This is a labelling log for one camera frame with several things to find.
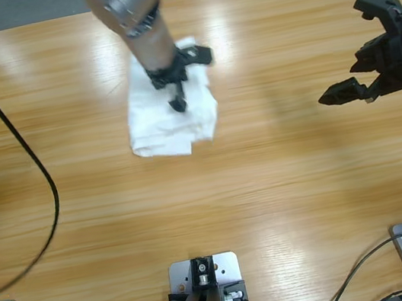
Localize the white t-shirt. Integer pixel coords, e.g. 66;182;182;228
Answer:
113;32;227;165

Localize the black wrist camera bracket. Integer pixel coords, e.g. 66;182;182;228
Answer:
177;40;217;72
352;0;402;33

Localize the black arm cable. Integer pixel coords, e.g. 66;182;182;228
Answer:
0;0;73;296

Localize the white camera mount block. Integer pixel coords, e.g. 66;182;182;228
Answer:
160;250;250;301

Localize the black base cable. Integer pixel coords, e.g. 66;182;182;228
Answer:
312;233;402;301

